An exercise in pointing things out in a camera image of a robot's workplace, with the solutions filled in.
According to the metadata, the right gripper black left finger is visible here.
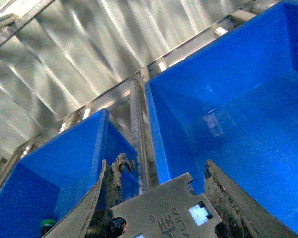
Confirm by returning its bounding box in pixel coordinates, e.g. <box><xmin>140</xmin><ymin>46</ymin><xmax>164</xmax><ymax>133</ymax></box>
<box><xmin>43</xmin><ymin>153</ymin><xmax>135</xmax><ymax>238</ymax></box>

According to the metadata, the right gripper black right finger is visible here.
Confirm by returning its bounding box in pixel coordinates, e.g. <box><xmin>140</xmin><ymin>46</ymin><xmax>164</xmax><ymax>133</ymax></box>
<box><xmin>204</xmin><ymin>160</ymin><xmax>298</xmax><ymax>238</ymax></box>

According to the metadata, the grey push button switch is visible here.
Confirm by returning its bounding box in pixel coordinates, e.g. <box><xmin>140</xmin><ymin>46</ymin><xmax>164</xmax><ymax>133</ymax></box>
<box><xmin>111</xmin><ymin>173</ymin><xmax>222</xmax><ymax>238</ymax></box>

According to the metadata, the blue plastic bin left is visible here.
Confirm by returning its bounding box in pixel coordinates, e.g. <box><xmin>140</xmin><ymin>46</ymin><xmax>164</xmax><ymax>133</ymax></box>
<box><xmin>0</xmin><ymin>109</ymin><xmax>137</xmax><ymax>238</ymax></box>

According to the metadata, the blue plastic bin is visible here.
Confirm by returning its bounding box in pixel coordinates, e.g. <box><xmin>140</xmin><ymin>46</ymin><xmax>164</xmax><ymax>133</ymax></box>
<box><xmin>0</xmin><ymin>109</ymin><xmax>137</xmax><ymax>238</ymax></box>
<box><xmin>145</xmin><ymin>0</ymin><xmax>298</xmax><ymax>234</ymax></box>

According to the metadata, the blue plastic bin centre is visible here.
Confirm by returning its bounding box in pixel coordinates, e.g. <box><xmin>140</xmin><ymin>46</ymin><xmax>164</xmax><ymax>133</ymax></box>
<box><xmin>145</xmin><ymin>0</ymin><xmax>298</xmax><ymax>234</ymax></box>

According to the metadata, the white roller conveyor track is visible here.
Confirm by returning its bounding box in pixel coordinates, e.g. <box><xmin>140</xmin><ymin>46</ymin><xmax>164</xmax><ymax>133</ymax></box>
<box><xmin>130</xmin><ymin>79</ymin><xmax>147</xmax><ymax>194</ymax></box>

